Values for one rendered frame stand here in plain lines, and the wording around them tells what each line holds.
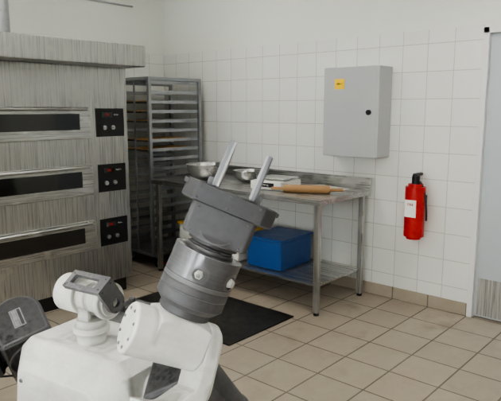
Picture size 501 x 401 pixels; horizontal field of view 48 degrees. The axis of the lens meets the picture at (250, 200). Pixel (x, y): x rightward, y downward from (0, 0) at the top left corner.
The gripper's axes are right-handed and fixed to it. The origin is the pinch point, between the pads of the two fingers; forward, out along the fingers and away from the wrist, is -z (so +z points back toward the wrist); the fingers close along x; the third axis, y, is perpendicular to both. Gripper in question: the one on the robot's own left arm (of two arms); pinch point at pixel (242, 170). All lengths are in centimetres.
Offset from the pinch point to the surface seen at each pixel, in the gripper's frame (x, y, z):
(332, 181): -64, 407, -27
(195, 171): 50, 438, 10
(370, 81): -55, 360, -105
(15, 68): 179, 320, -10
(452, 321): -175, 339, 37
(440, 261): -157, 358, 0
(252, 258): -26, 399, 59
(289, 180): -29, 393, -14
